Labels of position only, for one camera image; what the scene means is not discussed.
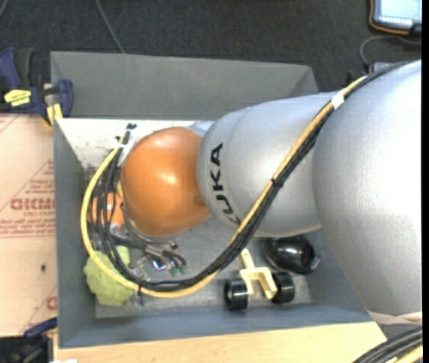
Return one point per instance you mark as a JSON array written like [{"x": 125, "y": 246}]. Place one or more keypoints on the cream axle with black wheels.
[{"x": 257, "y": 278}]

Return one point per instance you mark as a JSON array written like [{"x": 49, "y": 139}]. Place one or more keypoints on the black oval object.
[{"x": 290, "y": 255}]

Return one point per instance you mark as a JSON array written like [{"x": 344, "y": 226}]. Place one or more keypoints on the brown cardboard board, red print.
[{"x": 17, "y": 172}]

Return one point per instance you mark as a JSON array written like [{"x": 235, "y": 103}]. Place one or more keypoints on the grey metal bin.
[{"x": 184, "y": 89}]

